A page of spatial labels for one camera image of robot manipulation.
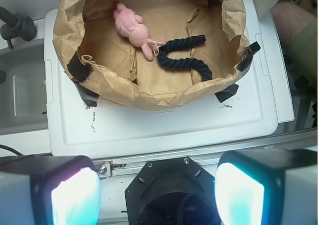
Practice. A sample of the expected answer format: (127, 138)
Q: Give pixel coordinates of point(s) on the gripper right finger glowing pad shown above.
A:
(267, 187)

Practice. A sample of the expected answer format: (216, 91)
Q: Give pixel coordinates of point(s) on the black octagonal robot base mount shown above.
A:
(174, 191)

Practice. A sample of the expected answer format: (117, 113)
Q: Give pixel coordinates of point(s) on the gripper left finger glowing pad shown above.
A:
(49, 190)

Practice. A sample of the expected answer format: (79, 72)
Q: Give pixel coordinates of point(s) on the brown paper bag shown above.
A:
(206, 51)

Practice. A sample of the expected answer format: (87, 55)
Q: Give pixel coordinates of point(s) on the black clamp knob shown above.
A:
(16, 26)

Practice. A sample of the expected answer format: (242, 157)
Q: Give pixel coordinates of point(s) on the aluminium frame rail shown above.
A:
(208, 155)

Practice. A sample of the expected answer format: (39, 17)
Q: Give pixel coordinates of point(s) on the pink plush bunny toy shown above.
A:
(130, 25)

